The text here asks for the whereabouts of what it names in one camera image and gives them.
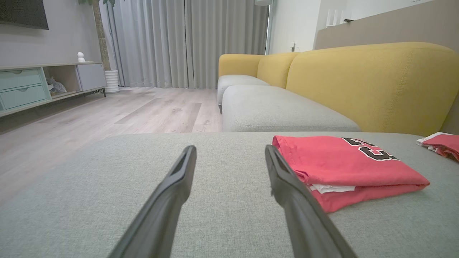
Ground white ribbed plant pot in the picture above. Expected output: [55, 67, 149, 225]
[104, 70, 120, 94]

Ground red white mesh jersey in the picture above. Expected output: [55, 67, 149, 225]
[272, 135, 431, 214]

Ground large grey sofa chaise cushion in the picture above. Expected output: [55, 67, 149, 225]
[0, 131, 459, 258]

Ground yellow sofa armrest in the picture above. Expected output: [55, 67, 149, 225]
[218, 53, 266, 78]

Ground narrow yellow sofa backrest cushion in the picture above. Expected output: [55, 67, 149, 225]
[256, 52, 300, 89]

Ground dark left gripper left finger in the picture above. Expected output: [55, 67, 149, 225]
[108, 145, 197, 258]

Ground indoor plant brown trunk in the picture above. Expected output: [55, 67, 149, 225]
[78, 0, 117, 71]

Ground grey sofa seat cushion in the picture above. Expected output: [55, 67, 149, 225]
[222, 85, 362, 132]
[217, 74, 270, 108]

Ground low cabinet mint drawers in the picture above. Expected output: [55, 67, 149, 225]
[0, 62, 107, 118]

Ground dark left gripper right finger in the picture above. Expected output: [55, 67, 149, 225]
[265, 144, 357, 258]

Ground wide yellow sofa backrest cushion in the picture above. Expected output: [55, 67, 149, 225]
[286, 42, 459, 137]

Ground red shorts white trim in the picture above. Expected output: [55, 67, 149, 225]
[416, 132, 459, 162]

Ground grey pleated curtains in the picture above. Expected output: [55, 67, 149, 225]
[104, 0, 270, 89]

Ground grey plush toy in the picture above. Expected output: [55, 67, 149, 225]
[47, 76, 67, 96]

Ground black wall television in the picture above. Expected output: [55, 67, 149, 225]
[0, 0, 49, 30]

